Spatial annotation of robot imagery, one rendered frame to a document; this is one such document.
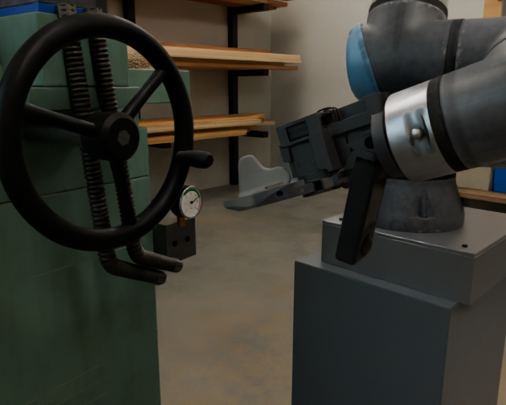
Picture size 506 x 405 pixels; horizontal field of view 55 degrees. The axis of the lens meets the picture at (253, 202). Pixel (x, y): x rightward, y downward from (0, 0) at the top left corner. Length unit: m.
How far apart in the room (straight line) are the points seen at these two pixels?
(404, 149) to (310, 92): 4.02
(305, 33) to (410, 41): 3.97
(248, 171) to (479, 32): 0.27
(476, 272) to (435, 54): 0.37
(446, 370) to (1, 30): 0.81
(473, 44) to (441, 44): 0.03
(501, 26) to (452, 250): 0.36
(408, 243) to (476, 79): 0.43
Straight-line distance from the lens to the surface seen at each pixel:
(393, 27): 0.59
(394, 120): 0.47
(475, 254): 0.79
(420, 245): 0.82
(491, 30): 0.57
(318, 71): 4.42
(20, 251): 0.80
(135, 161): 0.90
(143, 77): 0.91
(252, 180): 0.55
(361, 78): 0.58
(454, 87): 0.46
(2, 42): 0.76
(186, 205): 0.91
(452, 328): 0.83
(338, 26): 4.33
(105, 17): 0.63
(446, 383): 0.87
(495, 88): 0.44
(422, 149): 0.46
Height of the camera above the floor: 0.87
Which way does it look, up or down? 13 degrees down
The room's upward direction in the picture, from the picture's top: straight up
